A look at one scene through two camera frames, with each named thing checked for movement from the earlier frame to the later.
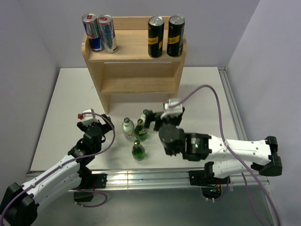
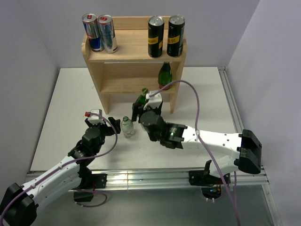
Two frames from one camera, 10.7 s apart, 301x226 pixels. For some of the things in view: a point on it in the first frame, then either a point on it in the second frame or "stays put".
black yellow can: [155, 36] stays put
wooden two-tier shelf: [130, 70] stays put
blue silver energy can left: [90, 22] stays put
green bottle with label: [141, 133] to [142, 99]
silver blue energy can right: [106, 28] stays put
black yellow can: [176, 36] stays put
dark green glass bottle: [138, 151] to [165, 75]
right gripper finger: [150, 117] to [137, 108]
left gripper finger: [107, 122] to [116, 124]
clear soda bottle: [128, 127] stays put
